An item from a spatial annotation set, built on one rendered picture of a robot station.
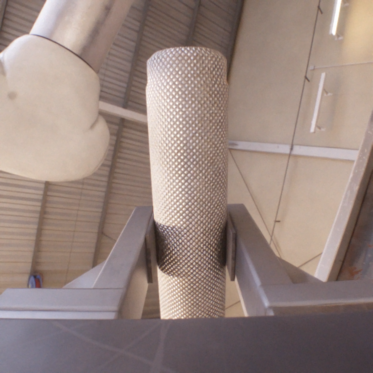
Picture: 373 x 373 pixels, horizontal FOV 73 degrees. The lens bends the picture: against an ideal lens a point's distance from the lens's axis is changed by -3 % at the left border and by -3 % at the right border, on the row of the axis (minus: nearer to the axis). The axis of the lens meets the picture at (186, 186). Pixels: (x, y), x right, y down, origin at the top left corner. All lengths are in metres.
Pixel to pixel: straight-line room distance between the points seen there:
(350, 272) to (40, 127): 0.39
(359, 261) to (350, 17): 7.33
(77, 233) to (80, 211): 0.51
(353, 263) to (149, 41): 7.09
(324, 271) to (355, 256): 0.06
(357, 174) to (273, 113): 6.83
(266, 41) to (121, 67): 3.95
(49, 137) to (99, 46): 0.15
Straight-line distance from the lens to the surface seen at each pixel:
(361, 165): 0.35
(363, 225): 0.36
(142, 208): 0.16
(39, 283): 6.37
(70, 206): 6.43
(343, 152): 6.11
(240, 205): 0.16
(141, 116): 6.17
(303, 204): 6.39
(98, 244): 6.63
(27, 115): 0.36
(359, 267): 0.34
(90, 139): 0.40
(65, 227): 6.53
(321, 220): 6.27
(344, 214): 0.32
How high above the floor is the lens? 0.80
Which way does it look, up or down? 43 degrees up
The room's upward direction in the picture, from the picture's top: 76 degrees counter-clockwise
